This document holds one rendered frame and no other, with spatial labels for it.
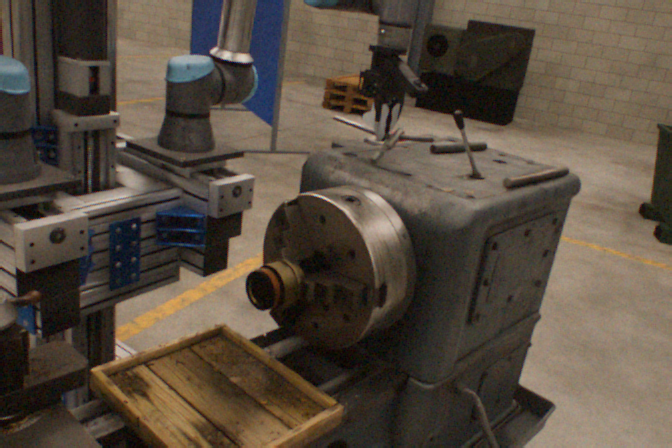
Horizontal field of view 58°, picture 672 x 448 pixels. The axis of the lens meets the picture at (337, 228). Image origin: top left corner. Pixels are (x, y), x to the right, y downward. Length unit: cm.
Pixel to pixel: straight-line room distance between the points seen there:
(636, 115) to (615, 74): 75
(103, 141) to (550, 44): 1002
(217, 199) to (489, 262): 68
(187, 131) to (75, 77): 30
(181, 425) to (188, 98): 85
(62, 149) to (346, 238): 76
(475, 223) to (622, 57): 997
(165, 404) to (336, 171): 59
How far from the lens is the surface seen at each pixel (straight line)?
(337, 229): 113
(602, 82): 1112
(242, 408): 115
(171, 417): 113
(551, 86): 1121
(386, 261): 112
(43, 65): 158
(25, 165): 137
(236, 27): 169
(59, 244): 131
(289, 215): 117
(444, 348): 129
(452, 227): 117
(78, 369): 102
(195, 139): 163
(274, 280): 109
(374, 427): 135
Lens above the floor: 159
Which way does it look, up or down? 21 degrees down
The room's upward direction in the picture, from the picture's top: 8 degrees clockwise
